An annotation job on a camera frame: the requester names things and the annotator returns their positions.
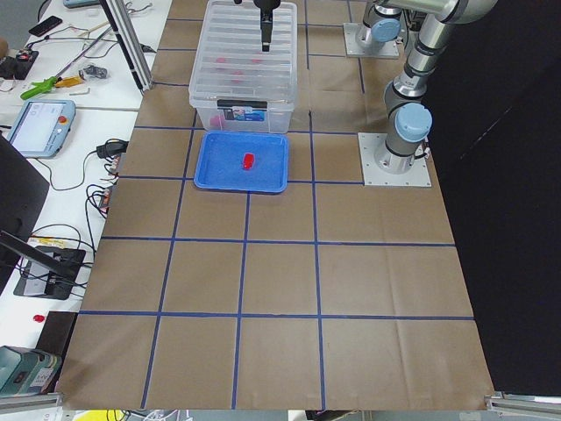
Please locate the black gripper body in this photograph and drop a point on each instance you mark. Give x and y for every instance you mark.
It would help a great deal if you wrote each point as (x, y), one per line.
(266, 5)

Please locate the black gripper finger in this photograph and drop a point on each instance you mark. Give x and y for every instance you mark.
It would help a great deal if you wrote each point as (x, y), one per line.
(266, 27)

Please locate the clear plastic box lid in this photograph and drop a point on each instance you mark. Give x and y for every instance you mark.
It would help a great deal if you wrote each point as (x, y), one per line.
(233, 31)

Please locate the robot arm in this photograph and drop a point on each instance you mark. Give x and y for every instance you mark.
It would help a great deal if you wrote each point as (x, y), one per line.
(376, 11)
(409, 121)

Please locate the clear plastic storage box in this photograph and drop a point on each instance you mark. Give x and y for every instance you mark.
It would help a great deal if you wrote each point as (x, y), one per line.
(246, 119)

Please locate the black electronics box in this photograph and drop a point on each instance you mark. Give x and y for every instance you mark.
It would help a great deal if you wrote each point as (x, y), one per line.
(37, 281)

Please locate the red block under lid front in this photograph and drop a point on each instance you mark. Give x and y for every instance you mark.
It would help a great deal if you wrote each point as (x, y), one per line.
(216, 122)

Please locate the blue plastic tray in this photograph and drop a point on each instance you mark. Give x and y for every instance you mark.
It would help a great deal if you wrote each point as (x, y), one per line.
(219, 164)

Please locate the black smartphone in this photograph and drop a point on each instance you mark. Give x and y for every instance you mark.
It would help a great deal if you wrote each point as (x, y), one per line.
(45, 26)

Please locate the teach pendant tablet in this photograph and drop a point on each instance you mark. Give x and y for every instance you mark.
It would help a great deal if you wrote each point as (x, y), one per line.
(41, 127)

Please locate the brown paper table cover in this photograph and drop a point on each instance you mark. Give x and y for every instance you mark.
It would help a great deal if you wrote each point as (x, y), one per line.
(330, 295)

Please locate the black monitor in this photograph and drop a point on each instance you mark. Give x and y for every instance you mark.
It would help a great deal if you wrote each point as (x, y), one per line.
(23, 193)

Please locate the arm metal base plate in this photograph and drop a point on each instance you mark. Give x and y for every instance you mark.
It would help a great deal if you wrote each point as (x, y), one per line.
(381, 168)
(376, 42)

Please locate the black box latch handle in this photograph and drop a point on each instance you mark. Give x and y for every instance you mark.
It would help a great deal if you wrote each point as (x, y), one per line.
(240, 103)

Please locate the aluminium frame post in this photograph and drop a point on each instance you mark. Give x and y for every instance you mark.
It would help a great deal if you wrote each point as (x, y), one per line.
(121, 25)

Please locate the green handled tool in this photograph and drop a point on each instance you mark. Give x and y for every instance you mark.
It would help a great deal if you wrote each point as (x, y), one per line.
(40, 88)

